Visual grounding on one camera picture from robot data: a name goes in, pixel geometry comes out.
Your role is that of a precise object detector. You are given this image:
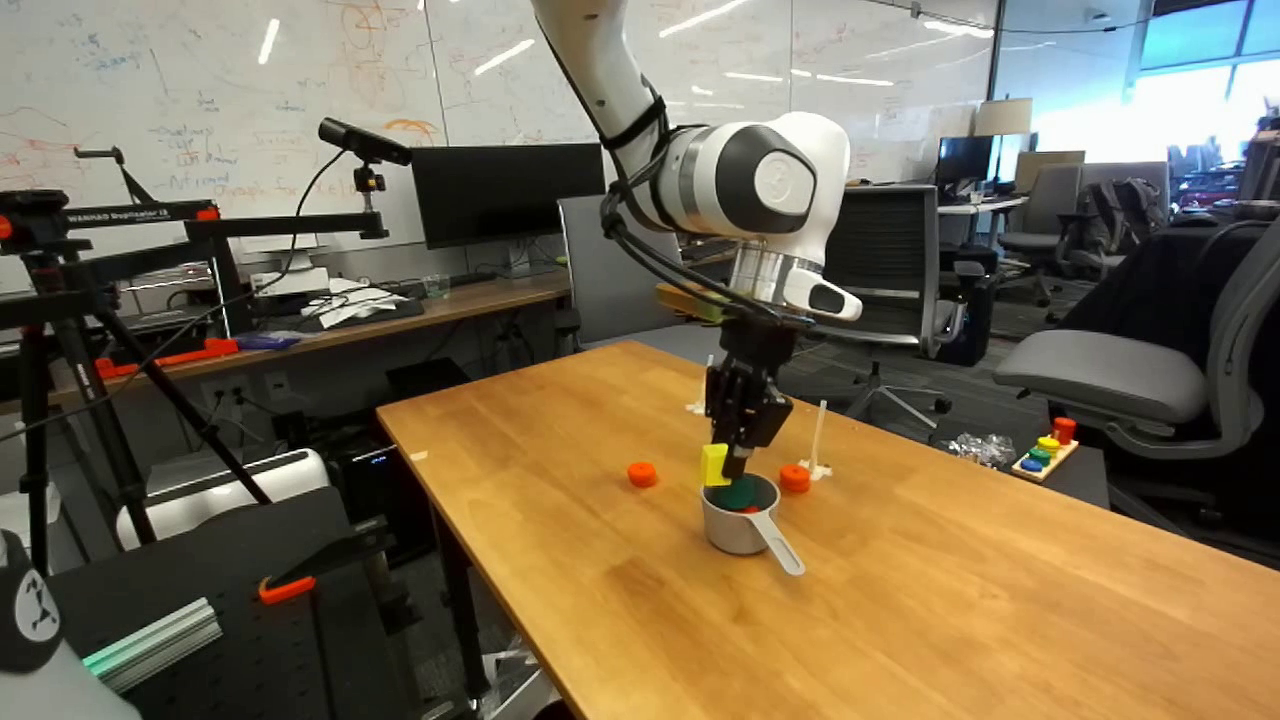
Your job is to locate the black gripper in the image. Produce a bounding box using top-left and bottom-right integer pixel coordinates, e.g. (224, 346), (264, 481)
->
(700, 315), (803, 484)

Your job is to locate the yellow cube block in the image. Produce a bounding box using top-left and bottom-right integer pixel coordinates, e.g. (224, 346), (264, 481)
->
(700, 439), (736, 490)

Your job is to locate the green cube block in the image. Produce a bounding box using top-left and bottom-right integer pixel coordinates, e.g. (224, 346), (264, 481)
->
(713, 477), (780, 515)

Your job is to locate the grey measuring cup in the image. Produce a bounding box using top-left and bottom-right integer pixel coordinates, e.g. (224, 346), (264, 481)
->
(700, 470), (814, 580)

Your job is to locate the light grey office chair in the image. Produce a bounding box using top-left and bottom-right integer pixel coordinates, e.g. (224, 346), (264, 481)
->
(556, 189), (732, 373)

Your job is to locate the black mesh office chair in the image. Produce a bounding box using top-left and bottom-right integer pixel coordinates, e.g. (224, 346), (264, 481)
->
(796, 183), (962, 432)

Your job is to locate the clear plastic bag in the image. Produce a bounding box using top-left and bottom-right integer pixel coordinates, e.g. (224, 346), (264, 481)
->
(944, 426), (1019, 470)

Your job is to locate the colourful stacking toy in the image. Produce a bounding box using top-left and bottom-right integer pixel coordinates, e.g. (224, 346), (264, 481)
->
(1009, 413), (1085, 484)

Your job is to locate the long wooden desk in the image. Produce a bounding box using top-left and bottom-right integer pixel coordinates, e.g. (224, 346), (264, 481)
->
(53, 226), (821, 403)

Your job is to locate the black metal table leg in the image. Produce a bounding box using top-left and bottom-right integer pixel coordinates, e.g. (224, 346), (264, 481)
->
(431, 513), (493, 712)

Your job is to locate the large black monitor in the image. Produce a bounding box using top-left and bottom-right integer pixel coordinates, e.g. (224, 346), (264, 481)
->
(409, 140), (612, 250)

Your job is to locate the dark background monitor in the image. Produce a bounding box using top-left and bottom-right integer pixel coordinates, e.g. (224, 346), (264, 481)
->
(932, 133), (1039, 201)

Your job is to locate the black computer tower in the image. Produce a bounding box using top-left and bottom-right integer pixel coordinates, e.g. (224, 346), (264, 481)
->
(337, 413), (448, 569)

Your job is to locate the grey padded office chair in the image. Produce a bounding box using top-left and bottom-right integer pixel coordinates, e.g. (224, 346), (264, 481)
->
(992, 214), (1280, 534)

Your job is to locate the grey background office chair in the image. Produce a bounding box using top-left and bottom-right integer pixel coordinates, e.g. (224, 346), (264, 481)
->
(997, 148), (1093, 273)

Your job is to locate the white papers pile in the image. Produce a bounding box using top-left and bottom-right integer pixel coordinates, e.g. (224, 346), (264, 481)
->
(251, 265), (412, 331)

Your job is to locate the black background chair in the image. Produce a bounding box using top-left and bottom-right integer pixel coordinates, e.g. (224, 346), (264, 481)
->
(1058, 214), (1275, 357)

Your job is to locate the white tube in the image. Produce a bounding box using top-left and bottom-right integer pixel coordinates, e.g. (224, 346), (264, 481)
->
(112, 445), (331, 554)

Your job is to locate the black cart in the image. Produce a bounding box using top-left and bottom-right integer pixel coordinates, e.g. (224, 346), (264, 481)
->
(53, 484), (431, 720)

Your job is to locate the red flat bar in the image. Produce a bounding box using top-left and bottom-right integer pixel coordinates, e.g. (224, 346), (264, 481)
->
(94, 331), (248, 386)

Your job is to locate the silver green metal bar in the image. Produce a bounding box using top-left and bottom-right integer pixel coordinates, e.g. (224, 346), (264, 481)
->
(78, 593), (230, 694)

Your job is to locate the black cap with logo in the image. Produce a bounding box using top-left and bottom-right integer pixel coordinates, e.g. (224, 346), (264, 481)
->
(0, 527), (70, 676)

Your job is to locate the wrist camera with coloured mount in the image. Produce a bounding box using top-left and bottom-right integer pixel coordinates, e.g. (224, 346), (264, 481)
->
(654, 280), (732, 329)

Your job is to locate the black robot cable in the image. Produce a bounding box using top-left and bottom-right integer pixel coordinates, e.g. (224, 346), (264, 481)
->
(596, 183), (814, 340)

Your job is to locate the black stereo camera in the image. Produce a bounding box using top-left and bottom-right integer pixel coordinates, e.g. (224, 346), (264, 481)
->
(316, 113), (415, 171)

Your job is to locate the orange clamp handle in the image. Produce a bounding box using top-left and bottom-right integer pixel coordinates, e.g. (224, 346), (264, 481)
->
(251, 571), (326, 610)

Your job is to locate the black tripod camera rig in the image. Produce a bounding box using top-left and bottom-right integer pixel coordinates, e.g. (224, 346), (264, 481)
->
(0, 140), (392, 580)

